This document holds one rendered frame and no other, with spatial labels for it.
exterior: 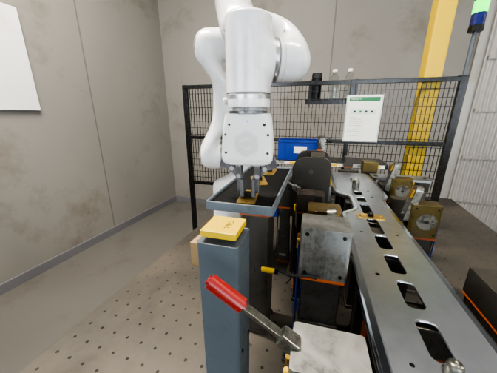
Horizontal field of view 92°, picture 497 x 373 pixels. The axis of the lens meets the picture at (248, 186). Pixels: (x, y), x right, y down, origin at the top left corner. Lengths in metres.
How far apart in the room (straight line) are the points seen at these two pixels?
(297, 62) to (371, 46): 2.63
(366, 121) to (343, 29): 1.48
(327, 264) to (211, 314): 0.25
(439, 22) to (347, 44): 1.22
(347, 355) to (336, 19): 3.03
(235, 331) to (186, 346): 0.38
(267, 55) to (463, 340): 0.55
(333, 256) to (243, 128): 0.31
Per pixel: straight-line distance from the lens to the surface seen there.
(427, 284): 0.64
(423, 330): 0.55
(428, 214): 0.99
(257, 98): 0.45
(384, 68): 3.08
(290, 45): 0.49
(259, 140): 0.46
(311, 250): 0.53
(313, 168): 0.85
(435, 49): 2.02
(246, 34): 0.46
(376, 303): 0.54
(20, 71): 2.64
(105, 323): 0.98
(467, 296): 0.71
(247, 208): 0.46
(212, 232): 0.38
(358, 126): 1.86
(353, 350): 0.37
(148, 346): 0.87
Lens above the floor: 1.33
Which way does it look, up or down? 17 degrees down
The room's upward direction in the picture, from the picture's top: straight up
